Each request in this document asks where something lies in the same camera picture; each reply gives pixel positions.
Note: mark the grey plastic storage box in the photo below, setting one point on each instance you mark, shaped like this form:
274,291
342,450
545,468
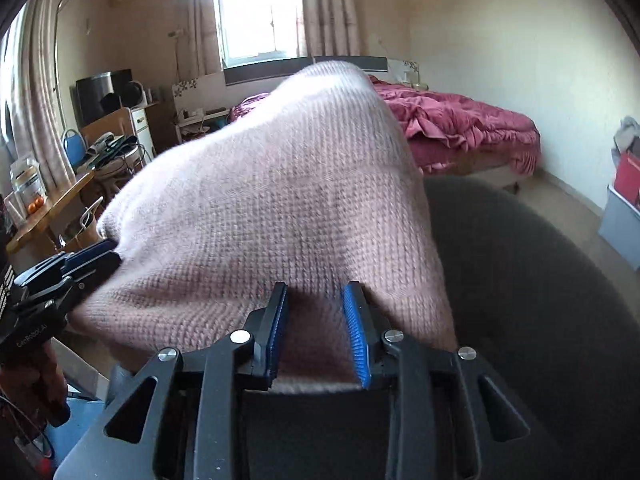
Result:
620,225

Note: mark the black television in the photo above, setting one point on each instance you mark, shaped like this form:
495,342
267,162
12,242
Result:
100,95

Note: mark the bed with dark headboard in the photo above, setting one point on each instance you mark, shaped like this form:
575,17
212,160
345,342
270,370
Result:
360,62

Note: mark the window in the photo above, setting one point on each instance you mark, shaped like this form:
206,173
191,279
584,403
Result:
260,10

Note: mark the pink knit sweater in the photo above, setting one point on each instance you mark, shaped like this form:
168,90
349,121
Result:
275,200

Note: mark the beige curtain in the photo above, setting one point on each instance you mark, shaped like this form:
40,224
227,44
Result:
30,85
200,15
330,7

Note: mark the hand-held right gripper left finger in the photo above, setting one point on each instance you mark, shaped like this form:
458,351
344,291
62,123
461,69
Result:
277,340

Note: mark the bed with red blanket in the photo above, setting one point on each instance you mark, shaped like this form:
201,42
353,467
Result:
450,120

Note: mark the person's left hand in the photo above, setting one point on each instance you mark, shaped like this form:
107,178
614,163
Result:
54,385

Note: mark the white cabinet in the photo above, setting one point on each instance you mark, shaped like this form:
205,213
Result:
142,130

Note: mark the black leather ottoman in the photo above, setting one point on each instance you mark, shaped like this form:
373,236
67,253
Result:
525,310

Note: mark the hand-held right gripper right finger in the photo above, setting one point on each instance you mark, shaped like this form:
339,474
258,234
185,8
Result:
356,345

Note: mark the red fabric bag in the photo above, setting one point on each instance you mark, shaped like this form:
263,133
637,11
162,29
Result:
629,180

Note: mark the blue chair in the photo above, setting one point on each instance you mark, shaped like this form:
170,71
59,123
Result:
74,147

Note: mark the wooden side table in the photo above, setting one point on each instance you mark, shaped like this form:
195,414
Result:
50,210

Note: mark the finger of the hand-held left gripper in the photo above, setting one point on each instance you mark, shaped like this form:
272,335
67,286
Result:
92,256

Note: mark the grey garment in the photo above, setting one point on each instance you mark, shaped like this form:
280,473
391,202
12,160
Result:
626,135

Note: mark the clear plastic jar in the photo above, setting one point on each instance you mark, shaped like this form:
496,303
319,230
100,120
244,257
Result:
27,180

